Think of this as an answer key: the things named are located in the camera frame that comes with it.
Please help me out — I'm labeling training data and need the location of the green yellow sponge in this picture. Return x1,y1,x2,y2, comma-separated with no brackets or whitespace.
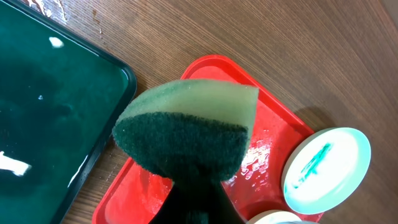
113,79,259,182

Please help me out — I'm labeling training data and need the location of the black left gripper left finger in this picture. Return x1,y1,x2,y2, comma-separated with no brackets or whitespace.
149,183,199,224

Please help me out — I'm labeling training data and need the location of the white plate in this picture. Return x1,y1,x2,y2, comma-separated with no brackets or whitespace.
281,128,371,215
246,210,318,224

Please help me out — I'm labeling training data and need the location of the black water tray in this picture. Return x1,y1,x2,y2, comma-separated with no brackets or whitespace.
1,1,137,223

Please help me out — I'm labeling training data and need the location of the red serving tray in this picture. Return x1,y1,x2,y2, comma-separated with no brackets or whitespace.
92,55,313,224

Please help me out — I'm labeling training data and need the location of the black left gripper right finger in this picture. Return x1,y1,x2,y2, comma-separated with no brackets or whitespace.
198,180,245,224

